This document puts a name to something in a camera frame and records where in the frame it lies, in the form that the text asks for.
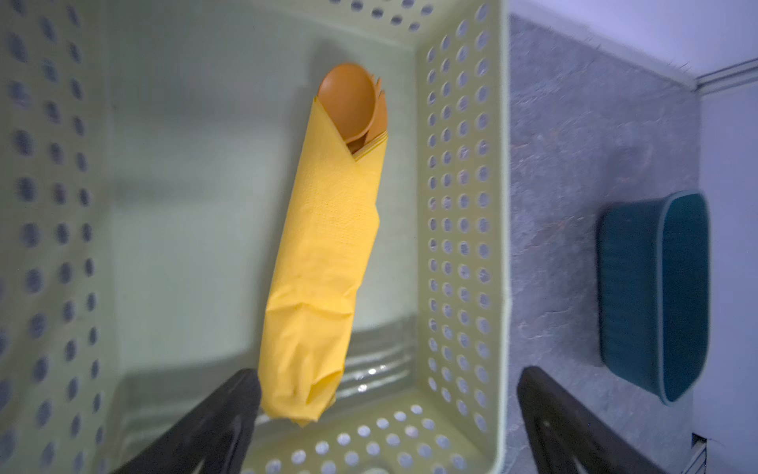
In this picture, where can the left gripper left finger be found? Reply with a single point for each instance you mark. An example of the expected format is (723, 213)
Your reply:
(213, 438)

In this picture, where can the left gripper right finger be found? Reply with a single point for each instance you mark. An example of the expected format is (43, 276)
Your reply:
(565, 437)

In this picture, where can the yellow paper napkin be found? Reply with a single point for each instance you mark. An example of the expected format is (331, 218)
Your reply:
(329, 232)

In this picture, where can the orange plastic fork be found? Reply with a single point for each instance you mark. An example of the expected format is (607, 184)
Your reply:
(380, 122)

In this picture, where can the orange plastic spoon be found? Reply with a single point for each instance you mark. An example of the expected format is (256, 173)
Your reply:
(348, 93)

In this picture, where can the dark teal plastic bin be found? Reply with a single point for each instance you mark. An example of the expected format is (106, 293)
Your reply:
(653, 274)

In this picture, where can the green perforated plastic basket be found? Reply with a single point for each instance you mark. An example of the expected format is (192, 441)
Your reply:
(148, 155)

